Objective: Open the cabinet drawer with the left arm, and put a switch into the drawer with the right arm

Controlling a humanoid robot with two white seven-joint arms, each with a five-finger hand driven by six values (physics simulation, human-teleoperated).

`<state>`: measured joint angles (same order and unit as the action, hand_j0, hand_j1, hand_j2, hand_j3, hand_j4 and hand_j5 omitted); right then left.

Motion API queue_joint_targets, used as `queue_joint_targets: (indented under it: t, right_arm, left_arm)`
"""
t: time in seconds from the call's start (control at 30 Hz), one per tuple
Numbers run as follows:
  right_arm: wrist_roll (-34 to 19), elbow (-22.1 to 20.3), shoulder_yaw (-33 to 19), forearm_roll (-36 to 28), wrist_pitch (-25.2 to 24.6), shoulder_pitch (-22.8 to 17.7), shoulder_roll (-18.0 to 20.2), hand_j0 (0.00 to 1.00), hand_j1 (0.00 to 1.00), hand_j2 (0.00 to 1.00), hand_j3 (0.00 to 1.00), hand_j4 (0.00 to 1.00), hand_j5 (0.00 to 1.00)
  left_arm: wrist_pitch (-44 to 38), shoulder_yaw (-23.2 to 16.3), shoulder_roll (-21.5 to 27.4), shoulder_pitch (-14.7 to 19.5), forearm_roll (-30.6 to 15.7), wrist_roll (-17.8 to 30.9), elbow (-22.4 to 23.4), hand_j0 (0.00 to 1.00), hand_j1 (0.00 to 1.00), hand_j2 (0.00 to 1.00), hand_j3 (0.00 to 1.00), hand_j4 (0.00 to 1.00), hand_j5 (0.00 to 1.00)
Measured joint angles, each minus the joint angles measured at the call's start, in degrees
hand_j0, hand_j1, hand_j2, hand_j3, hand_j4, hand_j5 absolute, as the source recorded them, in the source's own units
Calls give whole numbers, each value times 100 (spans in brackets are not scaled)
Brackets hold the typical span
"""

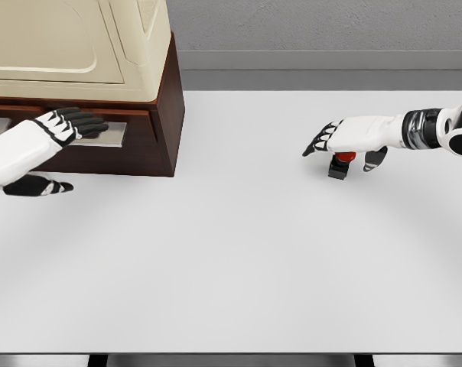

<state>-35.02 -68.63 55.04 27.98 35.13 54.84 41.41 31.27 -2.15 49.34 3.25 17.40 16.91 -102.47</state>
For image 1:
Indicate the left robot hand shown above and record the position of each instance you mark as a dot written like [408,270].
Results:
[32,139]

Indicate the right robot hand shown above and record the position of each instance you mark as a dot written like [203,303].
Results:
[359,134]

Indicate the red button switch black base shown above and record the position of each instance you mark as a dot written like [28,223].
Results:
[339,168]

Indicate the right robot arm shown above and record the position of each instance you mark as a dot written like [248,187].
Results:
[430,126]

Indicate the brown cabinet with cream top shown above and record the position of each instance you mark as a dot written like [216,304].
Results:
[62,46]

